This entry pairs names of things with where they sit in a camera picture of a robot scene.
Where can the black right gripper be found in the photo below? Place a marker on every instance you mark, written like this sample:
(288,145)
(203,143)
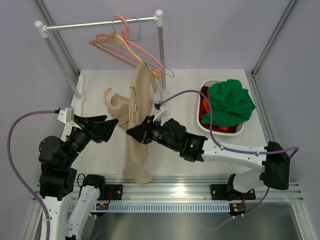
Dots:
(144,130)

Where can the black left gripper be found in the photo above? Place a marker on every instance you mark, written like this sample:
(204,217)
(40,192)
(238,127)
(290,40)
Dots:
(102,128)

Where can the beige t shirt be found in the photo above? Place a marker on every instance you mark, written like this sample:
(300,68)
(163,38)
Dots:
(140,106)

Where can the beige wooden hanger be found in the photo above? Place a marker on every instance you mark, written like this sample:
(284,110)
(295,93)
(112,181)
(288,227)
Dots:
(115,101)

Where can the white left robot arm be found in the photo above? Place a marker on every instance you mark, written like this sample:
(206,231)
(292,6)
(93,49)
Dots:
(57,175)

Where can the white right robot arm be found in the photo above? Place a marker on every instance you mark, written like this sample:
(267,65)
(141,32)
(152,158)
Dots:
(268,165)

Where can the orange wooden hanger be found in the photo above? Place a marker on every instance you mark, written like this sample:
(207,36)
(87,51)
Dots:
(122,46)

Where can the thick pink plastic hanger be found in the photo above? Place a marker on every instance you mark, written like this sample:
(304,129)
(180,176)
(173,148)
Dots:
(140,47)

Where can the dark red cloth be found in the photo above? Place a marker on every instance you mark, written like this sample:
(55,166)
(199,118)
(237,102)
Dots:
(204,109)

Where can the orange cloth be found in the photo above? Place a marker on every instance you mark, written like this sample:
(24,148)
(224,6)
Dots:
(221,120)

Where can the white laundry basket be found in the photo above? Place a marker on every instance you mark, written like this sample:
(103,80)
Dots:
(240,126)

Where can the green cloth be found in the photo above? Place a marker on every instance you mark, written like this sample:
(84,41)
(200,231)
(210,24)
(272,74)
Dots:
(230,96)

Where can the silver clothes rack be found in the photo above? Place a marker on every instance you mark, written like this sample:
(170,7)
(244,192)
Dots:
(78,88)

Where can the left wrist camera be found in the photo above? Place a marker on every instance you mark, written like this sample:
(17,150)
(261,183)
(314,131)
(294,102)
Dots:
(66,115)

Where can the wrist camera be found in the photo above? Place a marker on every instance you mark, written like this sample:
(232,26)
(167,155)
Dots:
(66,115)
(161,111)

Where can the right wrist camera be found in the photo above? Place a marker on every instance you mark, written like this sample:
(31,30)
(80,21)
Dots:
(161,111)

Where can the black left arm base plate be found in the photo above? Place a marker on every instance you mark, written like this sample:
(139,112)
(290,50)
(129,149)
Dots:
(111,192)

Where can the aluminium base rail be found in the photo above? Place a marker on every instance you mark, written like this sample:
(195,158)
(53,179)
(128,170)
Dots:
(191,189)

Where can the white slotted cable duct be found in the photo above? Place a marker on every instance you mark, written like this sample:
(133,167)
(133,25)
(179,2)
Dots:
(173,207)

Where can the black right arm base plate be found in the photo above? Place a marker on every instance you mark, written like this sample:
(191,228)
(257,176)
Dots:
(223,192)

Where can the aluminium frame post left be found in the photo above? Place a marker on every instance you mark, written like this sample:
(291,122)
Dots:
(48,19)

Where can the aluminium frame post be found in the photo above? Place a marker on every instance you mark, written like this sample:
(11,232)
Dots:
(48,19)
(288,10)

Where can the aluminium frame post right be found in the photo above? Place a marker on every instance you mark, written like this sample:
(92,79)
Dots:
(288,10)

